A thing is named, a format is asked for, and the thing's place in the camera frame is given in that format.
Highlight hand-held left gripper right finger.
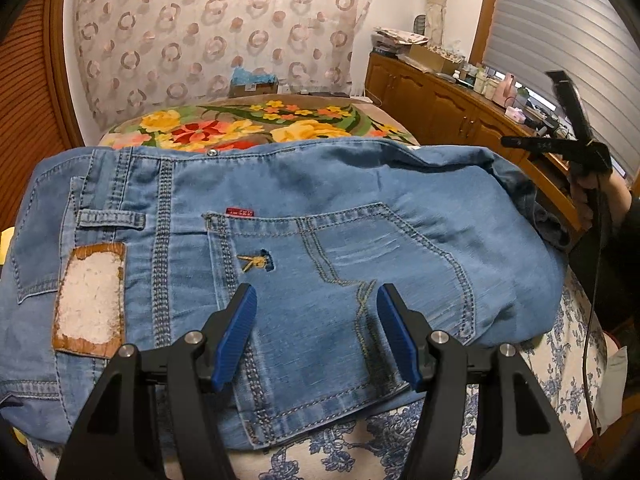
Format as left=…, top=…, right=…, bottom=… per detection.
left=377, top=284, right=583, bottom=480

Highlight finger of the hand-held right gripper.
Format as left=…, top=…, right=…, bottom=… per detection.
left=501, top=135, right=576, bottom=155
left=546, top=70, right=593, bottom=145

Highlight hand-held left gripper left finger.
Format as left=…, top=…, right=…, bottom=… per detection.
left=55, top=282, right=258, bottom=480

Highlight blue denim pants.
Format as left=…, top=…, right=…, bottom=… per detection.
left=0, top=137, right=571, bottom=451

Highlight person's right forearm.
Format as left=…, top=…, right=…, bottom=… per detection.
left=600, top=175, right=640, bottom=246

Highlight person's right hand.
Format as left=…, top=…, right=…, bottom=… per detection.
left=569, top=175, right=601, bottom=228

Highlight pink bottle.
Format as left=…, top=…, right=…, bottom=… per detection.
left=497, top=72, right=518, bottom=106

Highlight grey window blind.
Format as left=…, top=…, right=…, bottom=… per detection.
left=482, top=0, right=640, bottom=126

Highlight blue and white floral bedsheet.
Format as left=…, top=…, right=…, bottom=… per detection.
left=25, top=270, right=608, bottom=480

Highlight wooden cabinet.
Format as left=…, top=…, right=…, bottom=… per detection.
left=365, top=52, right=586, bottom=246

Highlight large cardboard box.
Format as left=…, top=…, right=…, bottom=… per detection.
left=407, top=42, right=463, bottom=73

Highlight cream curtain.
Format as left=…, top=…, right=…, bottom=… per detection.
left=422, top=0, right=456, bottom=46

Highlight stack of papers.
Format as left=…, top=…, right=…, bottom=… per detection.
left=371, top=27, right=431, bottom=56

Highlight colourful floral blanket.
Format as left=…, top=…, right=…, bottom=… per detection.
left=97, top=94, right=418, bottom=153

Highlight yellow pillow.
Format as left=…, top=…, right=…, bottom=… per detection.
left=0, top=227, right=16, bottom=266

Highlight small cardboard box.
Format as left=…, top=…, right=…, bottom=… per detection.
left=229, top=80, right=281, bottom=98

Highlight blue plastic bag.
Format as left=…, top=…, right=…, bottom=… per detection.
left=231, top=66, right=280, bottom=86

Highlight circle patterned curtain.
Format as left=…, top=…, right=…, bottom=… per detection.
left=62, top=0, right=376, bottom=133

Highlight wooden window frame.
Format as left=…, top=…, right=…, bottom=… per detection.
left=470, top=0, right=503, bottom=66

